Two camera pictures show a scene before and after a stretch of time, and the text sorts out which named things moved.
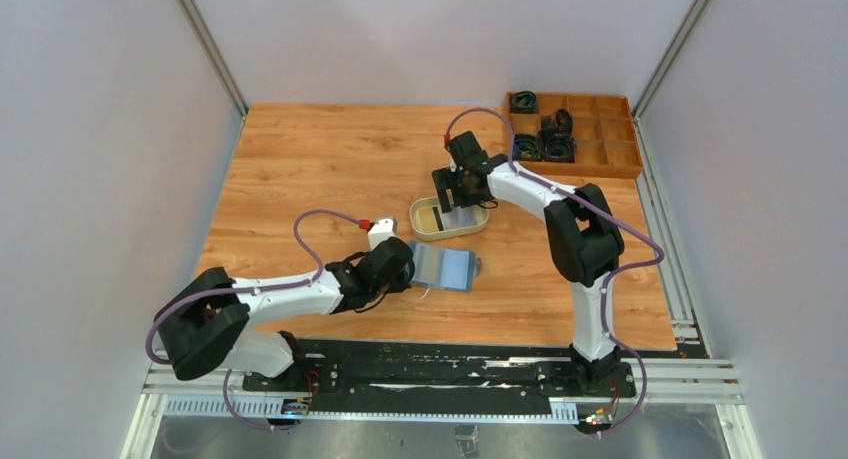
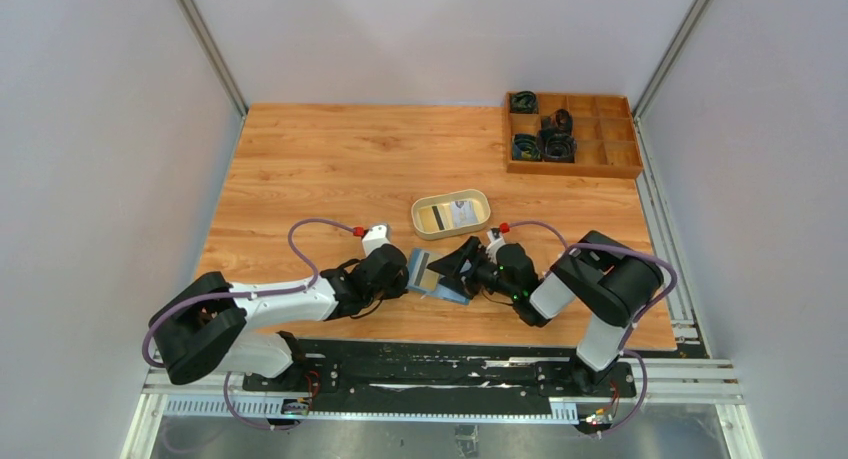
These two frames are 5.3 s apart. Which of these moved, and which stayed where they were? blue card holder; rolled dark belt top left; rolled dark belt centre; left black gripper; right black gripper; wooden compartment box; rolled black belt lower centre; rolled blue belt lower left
Moved: blue card holder; right black gripper
Stayed: left black gripper; rolled dark belt top left; rolled blue belt lower left; rolled black belt lower centre; wooden compartment box; rolled dark belt centre
